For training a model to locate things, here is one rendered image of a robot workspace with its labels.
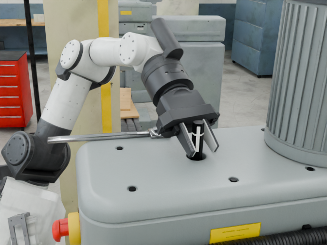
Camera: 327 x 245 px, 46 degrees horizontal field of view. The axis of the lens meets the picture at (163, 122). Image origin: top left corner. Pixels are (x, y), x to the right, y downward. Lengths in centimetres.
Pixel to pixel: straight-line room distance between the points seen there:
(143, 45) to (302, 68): 30
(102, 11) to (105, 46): 142
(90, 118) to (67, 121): 147
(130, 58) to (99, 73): 25
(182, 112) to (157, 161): 10
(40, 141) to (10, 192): 15
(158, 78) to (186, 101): 7
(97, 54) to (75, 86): 12
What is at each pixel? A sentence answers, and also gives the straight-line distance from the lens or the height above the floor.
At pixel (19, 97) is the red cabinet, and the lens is 537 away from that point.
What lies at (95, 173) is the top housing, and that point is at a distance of 67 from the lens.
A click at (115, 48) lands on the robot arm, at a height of 204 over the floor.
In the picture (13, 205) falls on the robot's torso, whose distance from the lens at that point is 105.
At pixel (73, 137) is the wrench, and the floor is 190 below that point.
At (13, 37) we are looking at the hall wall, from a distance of 982.
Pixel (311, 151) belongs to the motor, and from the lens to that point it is 74.
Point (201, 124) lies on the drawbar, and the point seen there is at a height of 196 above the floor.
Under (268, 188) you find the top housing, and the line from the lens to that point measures 66.
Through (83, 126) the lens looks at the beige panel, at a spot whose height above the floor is 122.
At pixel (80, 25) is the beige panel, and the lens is 235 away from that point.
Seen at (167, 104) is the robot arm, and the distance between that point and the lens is 71.
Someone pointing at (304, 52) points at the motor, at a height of 209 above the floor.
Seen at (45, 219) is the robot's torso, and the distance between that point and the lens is 106.
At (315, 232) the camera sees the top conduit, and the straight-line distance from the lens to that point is 73.
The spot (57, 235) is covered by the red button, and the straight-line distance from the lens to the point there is 74.
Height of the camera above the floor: 223
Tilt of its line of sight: 23 degrees down
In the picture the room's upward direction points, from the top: 2 degrees clockwise
